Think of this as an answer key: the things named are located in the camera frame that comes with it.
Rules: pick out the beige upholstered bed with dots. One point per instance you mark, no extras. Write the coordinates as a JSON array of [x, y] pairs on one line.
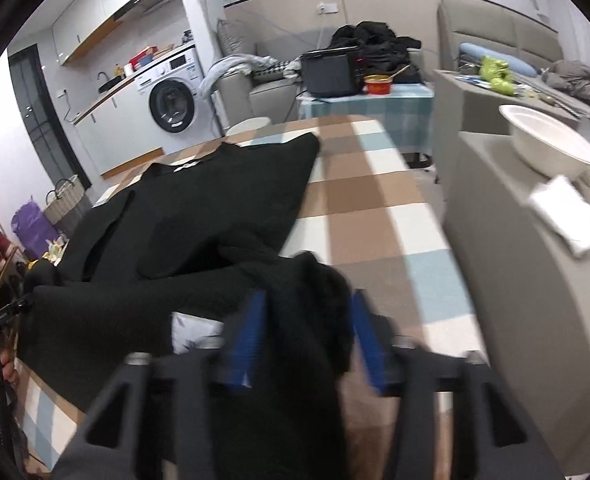
[[500, 30]]

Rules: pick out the beige upholstered bench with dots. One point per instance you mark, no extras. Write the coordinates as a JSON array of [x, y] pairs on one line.
[[515, 285]]

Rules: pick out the white plastic basin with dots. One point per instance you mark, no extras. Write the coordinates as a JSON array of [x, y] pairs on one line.
[[550, 140]]

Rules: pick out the grey white clothing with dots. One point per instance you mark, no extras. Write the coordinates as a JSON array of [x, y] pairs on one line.
[[225, 70]]

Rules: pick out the green plush toy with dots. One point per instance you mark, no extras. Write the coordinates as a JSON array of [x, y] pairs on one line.
[[497, 72]]

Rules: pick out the black knit sweater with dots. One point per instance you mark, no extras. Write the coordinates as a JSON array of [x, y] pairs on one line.
[[200, 210]]

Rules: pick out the white folded cloth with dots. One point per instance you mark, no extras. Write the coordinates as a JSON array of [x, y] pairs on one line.
[[567, 215]]

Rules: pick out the beige sofa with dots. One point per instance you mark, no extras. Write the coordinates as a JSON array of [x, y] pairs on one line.
[[270, 102]]

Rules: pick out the pile of black clothes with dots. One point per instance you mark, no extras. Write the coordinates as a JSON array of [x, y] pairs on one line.
[[380, 45]]

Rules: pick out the red bowl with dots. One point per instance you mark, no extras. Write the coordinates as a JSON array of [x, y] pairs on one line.
[[377, 86]]

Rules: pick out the white washing machine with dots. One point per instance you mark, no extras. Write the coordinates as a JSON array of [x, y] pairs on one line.
[[185, 67]]

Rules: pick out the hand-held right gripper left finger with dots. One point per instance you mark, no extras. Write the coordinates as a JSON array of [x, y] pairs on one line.
[[250, 340]]

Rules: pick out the white kitchen counter cabinet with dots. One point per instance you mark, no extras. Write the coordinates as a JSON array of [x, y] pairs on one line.
[[120, 130]]

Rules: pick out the grey striped cushion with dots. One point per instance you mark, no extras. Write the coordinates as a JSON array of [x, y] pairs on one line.
[[234, 37]]

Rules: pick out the black white checked pillow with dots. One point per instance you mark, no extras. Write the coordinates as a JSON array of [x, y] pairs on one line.
[[280, 67]]

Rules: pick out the white round stool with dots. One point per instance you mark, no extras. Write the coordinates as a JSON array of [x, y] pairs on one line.
[[247, 125]]

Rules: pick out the wall socket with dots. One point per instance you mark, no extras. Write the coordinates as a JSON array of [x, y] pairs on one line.
[[327, 8]]

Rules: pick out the table with blue checked cloth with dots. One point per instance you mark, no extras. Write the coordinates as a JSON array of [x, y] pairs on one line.
[[370, 115]]

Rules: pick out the purple bag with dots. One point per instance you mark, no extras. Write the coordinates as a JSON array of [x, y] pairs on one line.
[[32, 230]]

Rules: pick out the yellow flowers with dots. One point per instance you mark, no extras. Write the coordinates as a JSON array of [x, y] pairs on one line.
[[52, 255]]

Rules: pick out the white wall cabinets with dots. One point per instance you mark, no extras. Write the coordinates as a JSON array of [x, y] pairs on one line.
[[90, 15]]

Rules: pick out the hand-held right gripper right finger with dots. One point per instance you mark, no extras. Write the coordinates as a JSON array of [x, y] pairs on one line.
[[370, 340]]

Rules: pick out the grey wicker basket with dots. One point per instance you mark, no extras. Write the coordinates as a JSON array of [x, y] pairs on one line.
[[70, 205]]

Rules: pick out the black framed glass door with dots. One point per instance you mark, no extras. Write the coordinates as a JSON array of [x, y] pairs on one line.
[[40, 110]]

